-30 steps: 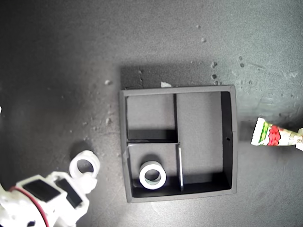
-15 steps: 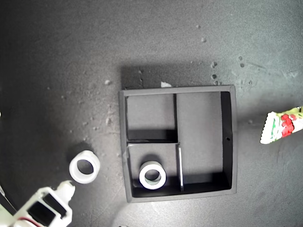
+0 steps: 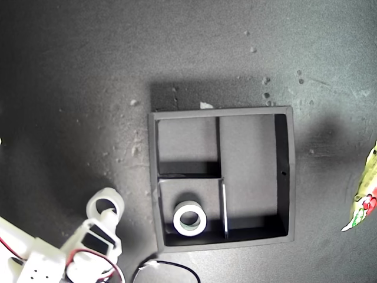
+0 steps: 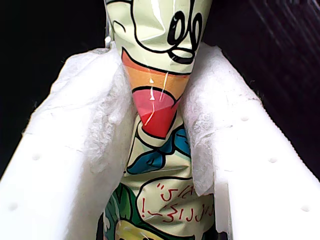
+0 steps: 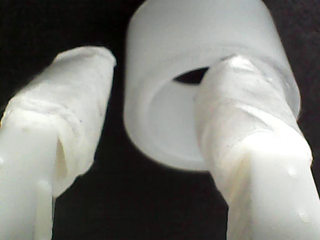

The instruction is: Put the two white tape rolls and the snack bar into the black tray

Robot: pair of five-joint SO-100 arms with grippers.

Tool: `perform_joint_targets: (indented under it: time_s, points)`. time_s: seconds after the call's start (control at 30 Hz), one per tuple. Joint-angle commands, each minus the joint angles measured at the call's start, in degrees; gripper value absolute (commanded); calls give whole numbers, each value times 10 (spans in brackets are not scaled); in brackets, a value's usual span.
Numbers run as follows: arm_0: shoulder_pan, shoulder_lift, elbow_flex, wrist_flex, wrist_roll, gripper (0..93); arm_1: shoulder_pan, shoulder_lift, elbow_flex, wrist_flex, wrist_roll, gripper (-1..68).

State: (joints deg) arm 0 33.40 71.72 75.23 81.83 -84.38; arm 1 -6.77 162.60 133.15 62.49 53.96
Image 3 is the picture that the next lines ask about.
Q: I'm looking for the white tape roll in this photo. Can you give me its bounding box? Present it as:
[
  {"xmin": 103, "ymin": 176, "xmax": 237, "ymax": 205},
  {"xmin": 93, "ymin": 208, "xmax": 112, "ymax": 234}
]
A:
[
  {"xmin": 85, "ymin": 187, "xmax": 125, "ymax": 222},
  {"xmin": 172, "ymin": 200, "xmax": 208, "ymax": 237}
]

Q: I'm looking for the snack bar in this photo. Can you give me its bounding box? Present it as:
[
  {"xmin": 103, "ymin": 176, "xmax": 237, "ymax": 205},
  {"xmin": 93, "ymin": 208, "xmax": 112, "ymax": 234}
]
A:
[{"xmin": 340, "ymin": 140, "xmax": 377, "ymax": 233}]

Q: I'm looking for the black tray with wells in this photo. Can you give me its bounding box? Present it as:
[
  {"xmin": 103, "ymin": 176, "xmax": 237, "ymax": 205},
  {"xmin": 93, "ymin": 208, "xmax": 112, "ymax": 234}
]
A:
[{"xmin": 147, "ymin": 106, "xmax": 296, "ymax": 254}]

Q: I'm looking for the red servo wire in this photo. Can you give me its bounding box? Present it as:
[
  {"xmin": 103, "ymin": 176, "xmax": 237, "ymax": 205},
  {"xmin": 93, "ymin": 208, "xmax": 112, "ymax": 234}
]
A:
[{"xmin": 65, "ymin": 248, "xmax": 125, "ymax": 283}]

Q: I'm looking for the black camera cable, white plug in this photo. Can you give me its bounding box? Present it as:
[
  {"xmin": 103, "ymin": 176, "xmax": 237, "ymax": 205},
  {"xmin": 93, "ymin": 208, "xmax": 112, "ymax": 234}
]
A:
[{"xmin": 130, "ymin": 259, "xmax": 201, "ymax": 283}]

